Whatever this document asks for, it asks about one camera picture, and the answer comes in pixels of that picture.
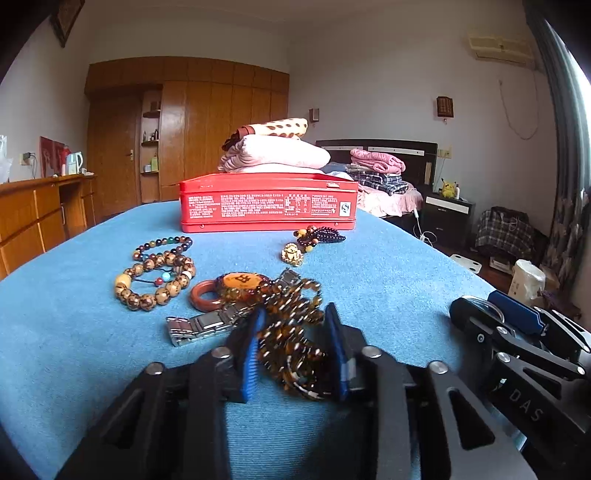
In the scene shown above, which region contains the dark nightstand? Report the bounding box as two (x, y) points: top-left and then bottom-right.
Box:
(422, 190), (476, 252)

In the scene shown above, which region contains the amber bead necklace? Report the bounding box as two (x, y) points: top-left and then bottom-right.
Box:
(222, 277), (340, 401)

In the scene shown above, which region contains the pink folded quilt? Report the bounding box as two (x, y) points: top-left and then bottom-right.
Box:
(226, 162), (328, 177)
(218, 136), (331, 172)

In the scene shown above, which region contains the wall air conditioner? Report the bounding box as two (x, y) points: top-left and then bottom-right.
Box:
(467, 31), (535, 65)

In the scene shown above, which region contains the pink folded blanket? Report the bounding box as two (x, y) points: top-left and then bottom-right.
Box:
(349, 148), (406, 175)

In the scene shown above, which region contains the wooden door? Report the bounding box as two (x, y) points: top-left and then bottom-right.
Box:
(88, 95), (142, 219)

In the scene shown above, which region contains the red standing picture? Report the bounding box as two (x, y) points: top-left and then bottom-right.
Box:
(39, 136), (65, 178)

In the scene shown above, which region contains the wooden wardrobe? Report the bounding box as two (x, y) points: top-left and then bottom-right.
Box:
(84, 56), (291, 206)

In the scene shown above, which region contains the dark wooden headboard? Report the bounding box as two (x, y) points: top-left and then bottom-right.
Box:
(315, 139), (438, 188)

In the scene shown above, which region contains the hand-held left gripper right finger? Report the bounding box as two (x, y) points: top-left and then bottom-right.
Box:
(323, 302), (539, 480)

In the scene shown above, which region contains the dark purple bead bracelet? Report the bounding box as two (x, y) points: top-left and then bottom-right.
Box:
(295, 224), (347, 252)

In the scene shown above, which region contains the red-brown stone ring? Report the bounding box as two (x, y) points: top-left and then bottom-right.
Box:
(189, 279), (232, 311)

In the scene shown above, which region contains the patterned curtain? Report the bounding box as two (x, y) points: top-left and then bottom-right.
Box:
(522, 0), (591, 319)

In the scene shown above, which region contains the red tin box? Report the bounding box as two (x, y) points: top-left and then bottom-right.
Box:
(179, 172), (360, 234)

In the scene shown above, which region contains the plaid bag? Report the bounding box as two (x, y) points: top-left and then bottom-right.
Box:
(475, 207), (536, 260)

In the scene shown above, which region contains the white paper roll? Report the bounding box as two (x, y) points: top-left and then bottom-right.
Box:
(510, 259), (546, 301)

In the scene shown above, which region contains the blue tablecloth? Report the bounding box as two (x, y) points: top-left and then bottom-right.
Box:
(0, 200), (527, 480)

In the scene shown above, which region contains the wooden bead bracelet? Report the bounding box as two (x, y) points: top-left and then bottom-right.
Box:
(115, 255), (197, 312)

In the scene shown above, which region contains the white power strip cable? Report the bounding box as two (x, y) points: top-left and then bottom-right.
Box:
(414, 207), (439, 246)

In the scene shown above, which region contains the multicolour bead bracelet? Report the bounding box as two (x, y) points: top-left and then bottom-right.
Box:
(133, 235), (195, 268)

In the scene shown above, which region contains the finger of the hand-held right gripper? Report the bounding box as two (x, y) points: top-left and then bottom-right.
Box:
(487, 290), (591, 365)
(449, 295), (587, 381)

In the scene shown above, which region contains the wooden sideboard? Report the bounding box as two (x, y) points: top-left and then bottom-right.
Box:
(0, 174), (99, 280)

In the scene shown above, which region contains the white bathroom scale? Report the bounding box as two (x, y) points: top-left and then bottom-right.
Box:
(449, 253), (483, 274)

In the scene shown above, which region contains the orange carved pendant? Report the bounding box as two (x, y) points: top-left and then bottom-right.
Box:
(216, 272), (269, 297)

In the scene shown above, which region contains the clear plastic bag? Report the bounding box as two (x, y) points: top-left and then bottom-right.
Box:
(0, 135), (14, 184)

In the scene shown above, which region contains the air conditioner cord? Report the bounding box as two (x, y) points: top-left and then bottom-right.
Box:
(499, 65), (542, 140)

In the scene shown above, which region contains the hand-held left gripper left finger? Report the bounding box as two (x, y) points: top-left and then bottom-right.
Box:
(55, 307), (269, 480)

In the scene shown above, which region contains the framed wall picture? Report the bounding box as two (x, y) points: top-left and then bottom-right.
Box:
(50, 0), (86, 48)

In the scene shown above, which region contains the spotted folded blanket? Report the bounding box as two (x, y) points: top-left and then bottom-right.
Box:
(222, 117), (309, 151)

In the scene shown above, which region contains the bed with pink sheet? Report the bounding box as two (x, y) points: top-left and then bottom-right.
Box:
(318, 161), (426, 219)

